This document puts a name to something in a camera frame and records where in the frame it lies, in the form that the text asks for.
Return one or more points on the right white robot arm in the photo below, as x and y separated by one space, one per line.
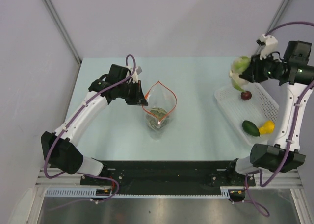
296 81

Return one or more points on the dark red plum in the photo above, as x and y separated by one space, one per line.
247 95

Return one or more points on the white cauliflower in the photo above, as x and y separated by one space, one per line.
238 67

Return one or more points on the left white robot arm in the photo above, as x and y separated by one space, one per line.
60 147

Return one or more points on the green melon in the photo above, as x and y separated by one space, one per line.
157 119

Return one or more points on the yellow pepper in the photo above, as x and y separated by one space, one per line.
266 128

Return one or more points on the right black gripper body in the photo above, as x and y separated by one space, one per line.
262 69

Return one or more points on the white plastic basket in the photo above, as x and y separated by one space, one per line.
260 108

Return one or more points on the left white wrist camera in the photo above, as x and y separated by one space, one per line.
133 73

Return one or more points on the green avocado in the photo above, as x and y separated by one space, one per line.
250 128

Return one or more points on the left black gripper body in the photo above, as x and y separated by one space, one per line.
128 92

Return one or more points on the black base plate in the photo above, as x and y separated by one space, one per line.
172 178

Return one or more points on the clear zip top bag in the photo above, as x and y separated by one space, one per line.
161 96

